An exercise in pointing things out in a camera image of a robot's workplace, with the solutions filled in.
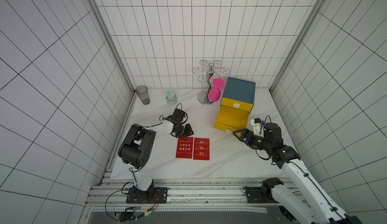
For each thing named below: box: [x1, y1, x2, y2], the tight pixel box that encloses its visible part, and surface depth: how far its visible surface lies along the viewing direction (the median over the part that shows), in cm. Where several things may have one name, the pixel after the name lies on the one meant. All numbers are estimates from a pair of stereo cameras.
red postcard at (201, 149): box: [192, 137, 211, 161], surface depth 91 cm
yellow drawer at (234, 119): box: [214, 104, 250, 133], surface depth 92 cm
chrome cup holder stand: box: [191, 60, 231, 106], surface depth 96 cm
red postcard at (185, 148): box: [175, 136, 194, 159], surface depth 91 cm
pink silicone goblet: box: [208, 78, 226, 102], surface depth 96 cm
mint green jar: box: [166, 90, 178, 105], surface depth 112 cm
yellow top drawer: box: [220, 97, 254, 112], surface depth 88 cm
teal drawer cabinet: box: [222, 76, 256, 105], surface depth 93 cm
